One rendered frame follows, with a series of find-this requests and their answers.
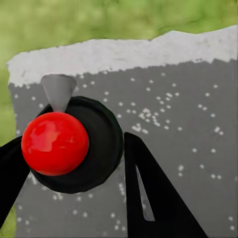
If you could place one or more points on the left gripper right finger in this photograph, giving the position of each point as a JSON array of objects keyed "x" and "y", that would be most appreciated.
[{"x": 173, "y": 219}]

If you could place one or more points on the insectifuge atomizer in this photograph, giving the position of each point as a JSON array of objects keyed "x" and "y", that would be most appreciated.
[{"x": 75, "y": 143}]

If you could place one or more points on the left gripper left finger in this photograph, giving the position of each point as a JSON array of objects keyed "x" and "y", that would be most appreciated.
[{"x": 13, "y": 173}]

